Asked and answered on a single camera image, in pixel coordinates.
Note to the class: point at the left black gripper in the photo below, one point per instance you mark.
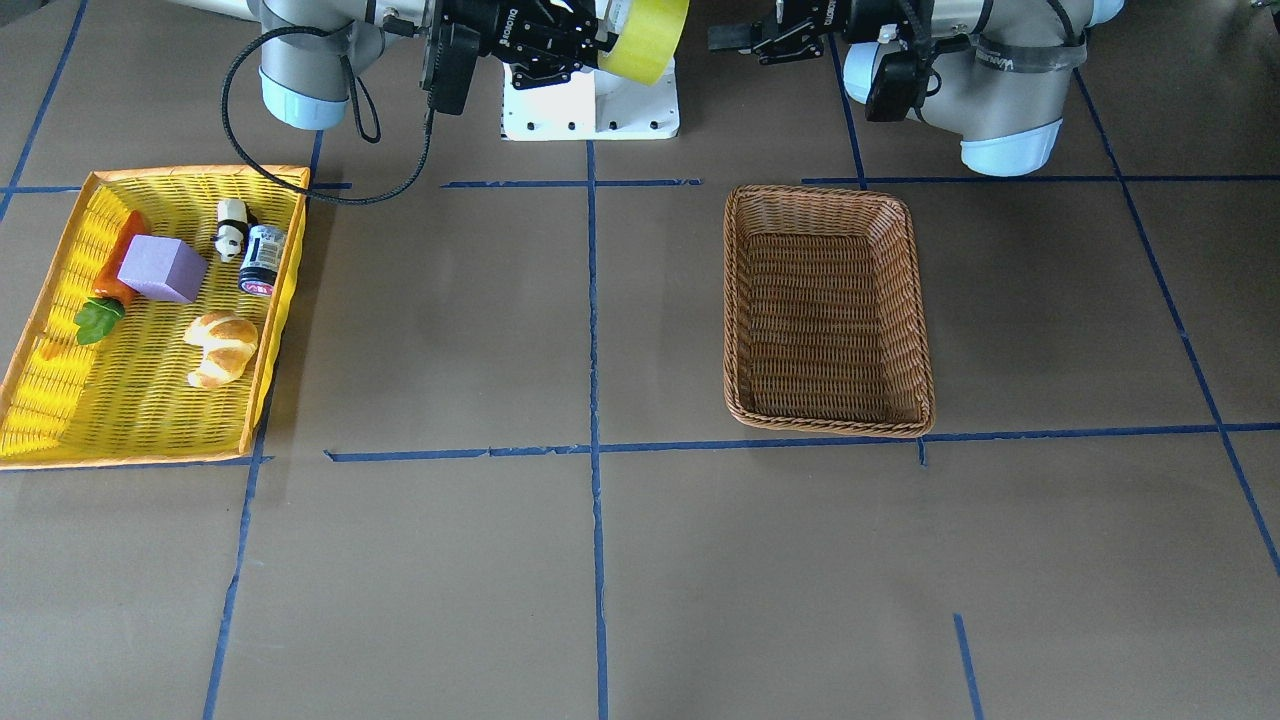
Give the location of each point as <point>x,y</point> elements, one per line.
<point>838,19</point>

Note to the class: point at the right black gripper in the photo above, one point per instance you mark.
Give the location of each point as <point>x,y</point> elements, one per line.
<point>497,22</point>

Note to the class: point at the yellow tape roll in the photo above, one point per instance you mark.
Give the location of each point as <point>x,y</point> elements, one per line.
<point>647,36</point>

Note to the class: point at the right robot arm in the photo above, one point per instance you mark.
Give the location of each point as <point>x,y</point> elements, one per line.
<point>313,51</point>

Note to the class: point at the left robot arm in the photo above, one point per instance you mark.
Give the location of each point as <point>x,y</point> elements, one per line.
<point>994,73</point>

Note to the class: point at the brown wicker basket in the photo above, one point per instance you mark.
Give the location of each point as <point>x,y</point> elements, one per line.
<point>824,322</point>

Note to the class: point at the yellow plastic basket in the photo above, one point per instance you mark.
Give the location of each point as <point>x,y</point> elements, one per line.
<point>126,399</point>

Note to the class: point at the small dark jar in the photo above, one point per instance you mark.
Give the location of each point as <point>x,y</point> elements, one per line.
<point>262,260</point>

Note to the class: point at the toy panda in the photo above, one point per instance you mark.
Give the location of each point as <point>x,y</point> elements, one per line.
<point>233,228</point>

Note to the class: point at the toy croissant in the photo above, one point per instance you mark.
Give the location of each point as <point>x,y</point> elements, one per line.
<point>227,343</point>

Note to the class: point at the purple foam block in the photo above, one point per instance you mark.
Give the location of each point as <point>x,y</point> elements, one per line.
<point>163,268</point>

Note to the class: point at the toy carrot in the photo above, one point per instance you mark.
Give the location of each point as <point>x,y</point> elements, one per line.
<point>110,296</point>

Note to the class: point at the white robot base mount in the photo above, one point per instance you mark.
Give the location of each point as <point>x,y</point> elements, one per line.
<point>594,106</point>

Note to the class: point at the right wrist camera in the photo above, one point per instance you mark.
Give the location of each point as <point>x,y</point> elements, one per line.
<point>449,67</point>

